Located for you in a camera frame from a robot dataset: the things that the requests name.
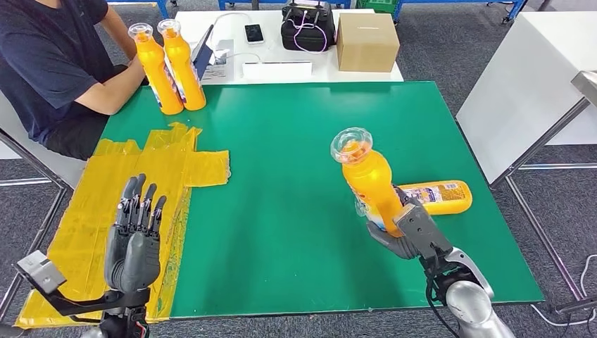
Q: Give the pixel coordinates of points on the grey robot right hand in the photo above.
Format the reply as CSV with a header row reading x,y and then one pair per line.
x,y
391,240

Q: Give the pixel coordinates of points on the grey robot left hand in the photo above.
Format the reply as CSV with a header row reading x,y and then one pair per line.
x,y
135,261

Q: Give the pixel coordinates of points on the orange detergent bottle clear cap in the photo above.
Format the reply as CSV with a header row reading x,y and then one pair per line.
x,y
447,205
186,79
158,79
373,182

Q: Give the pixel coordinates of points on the person's left forearm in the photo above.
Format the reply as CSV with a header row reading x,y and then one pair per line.
x,y
119,30

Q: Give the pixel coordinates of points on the person's right forearm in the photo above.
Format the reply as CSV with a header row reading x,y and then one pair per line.
x,y
109,91

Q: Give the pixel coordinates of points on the yellow taped cardboard sheet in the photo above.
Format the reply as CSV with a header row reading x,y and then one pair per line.
x,y
116,163

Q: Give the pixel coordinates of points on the brown cardboard box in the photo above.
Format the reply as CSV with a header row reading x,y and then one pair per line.
x,y
367,44

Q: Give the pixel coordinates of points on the large white side table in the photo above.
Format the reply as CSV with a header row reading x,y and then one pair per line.
x,y
524,93

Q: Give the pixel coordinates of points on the white flat box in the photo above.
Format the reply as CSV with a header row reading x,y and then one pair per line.
x,y
277,71

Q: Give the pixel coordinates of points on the printed paper sheet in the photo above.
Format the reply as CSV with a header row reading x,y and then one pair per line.
x,y
224,70

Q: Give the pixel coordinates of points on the blue tablet case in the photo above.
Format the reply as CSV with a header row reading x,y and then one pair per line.
x,y
204,58

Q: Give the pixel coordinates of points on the black equipment bag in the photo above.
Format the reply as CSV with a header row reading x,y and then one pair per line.
x,y
298,42

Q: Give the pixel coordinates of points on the white desk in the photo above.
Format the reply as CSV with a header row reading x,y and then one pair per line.
x,y
275,50

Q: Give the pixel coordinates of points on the green plastic crate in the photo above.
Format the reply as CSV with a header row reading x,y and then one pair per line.
x,y
377,4

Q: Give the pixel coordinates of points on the black smartphone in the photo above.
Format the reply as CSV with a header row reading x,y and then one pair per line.
x,y
254,34

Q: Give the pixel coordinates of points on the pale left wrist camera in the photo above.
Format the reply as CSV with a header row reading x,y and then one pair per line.
x,y
41,273

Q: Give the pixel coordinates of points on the grey metal table frame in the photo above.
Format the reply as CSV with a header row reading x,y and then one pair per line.
x,y
538,228

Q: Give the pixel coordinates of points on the blue metal frame leg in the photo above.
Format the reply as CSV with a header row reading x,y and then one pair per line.
x,y
399,9
513,9
162,7

